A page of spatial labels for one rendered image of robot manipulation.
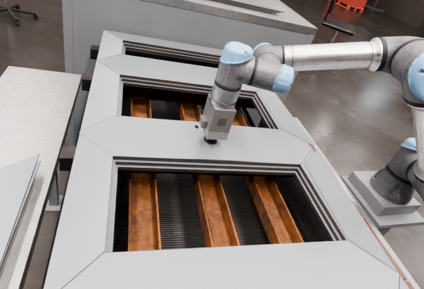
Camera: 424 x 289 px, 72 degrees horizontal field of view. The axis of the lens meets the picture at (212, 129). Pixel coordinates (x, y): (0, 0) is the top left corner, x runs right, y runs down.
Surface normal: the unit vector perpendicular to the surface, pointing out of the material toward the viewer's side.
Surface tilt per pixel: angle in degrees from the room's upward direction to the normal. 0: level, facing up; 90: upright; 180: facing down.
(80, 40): 90
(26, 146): 0
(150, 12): 90
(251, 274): 0
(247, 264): 0
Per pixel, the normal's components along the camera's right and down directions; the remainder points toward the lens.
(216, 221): 0.25, -0.79
